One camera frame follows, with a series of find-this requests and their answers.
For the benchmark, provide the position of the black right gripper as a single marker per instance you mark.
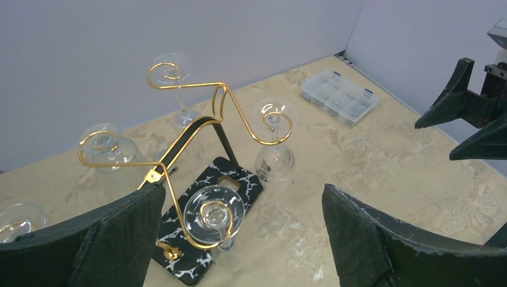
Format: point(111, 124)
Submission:
point(485, 110)

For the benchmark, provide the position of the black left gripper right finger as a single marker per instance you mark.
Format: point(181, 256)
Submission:
point(372, 248)

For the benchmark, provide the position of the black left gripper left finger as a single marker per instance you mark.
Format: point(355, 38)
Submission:
point(108, 246)

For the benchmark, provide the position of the short ribbed clear goblet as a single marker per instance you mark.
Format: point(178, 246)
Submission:
point(105, 144)

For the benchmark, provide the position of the clear round wine glass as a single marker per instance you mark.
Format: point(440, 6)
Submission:
point(22, 218)

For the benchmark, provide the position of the clear stemmed glass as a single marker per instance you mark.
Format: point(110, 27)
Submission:
point(214, 215)

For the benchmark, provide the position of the clear tall wine glass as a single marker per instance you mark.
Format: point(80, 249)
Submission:
point(273, 120)

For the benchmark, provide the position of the clear champagne flute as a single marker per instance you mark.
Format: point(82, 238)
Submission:
point(173, 70)

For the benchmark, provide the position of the black marbled rack base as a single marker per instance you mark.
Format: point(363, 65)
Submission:
point(173, 252)

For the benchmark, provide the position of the clear plastic screw box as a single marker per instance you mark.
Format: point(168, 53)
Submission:
point(339, 97)

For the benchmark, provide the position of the gold wire wine glass rack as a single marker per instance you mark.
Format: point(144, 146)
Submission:
point(161, 169)

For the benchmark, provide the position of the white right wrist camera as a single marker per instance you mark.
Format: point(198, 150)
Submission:
point(498, 34)

